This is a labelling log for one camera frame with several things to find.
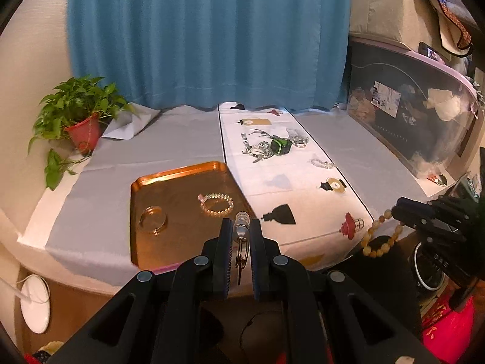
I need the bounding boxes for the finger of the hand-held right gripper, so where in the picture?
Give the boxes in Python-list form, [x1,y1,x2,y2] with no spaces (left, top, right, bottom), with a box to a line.
[397,196,479,223]
[392,208,467,248]

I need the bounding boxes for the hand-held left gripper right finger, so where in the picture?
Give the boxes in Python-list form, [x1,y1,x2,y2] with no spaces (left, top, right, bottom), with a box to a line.
[249,218,441,364]

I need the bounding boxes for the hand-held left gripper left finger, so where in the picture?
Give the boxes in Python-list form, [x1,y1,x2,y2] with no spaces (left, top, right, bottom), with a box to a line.
[45,218,234,364]

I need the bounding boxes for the amber bead bracelet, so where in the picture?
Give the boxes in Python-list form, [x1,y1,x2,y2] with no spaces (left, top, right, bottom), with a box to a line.
[362,208,405,258]

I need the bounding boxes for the orange metal tray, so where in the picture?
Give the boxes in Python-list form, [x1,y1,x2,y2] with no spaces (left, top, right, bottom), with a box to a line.
[130,161,255,270]

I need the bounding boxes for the black green watch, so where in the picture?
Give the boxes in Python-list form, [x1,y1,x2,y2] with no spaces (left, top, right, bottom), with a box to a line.
[270,138,292,156]

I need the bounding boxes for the silver bead bracelet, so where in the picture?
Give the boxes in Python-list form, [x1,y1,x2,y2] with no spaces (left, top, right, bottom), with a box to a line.
[287,128,309,148]

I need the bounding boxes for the red cloth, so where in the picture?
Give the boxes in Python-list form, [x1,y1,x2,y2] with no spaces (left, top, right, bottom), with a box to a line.
[422,294,478,364]

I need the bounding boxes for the white printed table runner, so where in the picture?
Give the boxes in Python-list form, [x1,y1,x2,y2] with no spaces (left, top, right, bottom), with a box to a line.
[218,102,376,270]

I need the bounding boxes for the clear storage box pink lid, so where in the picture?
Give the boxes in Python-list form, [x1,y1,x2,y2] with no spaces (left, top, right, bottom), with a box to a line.
[346,37,480,180]

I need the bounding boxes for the gold bangle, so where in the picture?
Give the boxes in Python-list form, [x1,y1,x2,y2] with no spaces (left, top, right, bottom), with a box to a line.
[139,205,167,235]

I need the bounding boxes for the grey tablecloth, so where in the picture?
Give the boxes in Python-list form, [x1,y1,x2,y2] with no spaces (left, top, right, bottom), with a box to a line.
[45,104,429,287]

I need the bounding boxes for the small dark phone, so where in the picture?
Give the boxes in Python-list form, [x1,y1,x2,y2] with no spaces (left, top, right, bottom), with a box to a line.
[419,42,446,63]

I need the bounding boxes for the potted green plant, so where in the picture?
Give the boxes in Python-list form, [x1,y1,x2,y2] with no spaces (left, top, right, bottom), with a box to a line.
[28,76,137,191]

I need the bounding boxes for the white round disc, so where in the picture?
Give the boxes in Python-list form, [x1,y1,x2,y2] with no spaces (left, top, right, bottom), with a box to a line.
[19,274,51,334]

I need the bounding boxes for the beige fabric storage box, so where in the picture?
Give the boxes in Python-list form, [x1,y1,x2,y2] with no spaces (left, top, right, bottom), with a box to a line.
[349,0,451,52]

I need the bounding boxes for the blue curtain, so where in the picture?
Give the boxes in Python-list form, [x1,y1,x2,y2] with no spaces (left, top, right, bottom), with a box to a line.
[67,0,353,112]

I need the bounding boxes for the bag with patterned strap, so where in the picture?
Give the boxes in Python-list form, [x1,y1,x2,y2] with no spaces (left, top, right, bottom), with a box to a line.
[413,0,474,57]

